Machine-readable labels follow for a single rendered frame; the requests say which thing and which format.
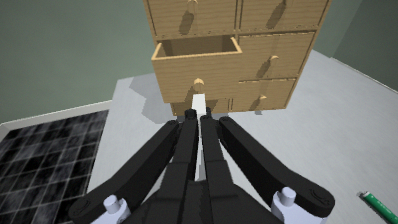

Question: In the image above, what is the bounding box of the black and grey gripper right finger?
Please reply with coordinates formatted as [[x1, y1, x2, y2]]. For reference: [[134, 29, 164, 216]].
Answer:
[[199, 94, 335, 224]]

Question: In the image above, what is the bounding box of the green aa battery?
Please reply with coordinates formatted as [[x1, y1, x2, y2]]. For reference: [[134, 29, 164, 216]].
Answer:
[[361, 191, 398, 224]]

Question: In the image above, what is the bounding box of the tan chest of drawers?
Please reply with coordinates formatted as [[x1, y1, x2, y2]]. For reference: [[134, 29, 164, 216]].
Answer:
[[143, 0, 332, 114]]

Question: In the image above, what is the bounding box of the wooden drawer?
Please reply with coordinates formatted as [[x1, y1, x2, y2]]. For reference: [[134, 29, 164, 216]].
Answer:
[[238, 30, 314, 78], [231, 77, 295, 111], [151, 34, 242, 103], [148, 0, 236, 37], [239, 0, 327, 30], [173, 99, 229, 114]]

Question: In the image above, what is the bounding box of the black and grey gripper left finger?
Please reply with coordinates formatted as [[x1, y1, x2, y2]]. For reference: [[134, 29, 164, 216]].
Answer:
[[68, 94, 200, 224]]

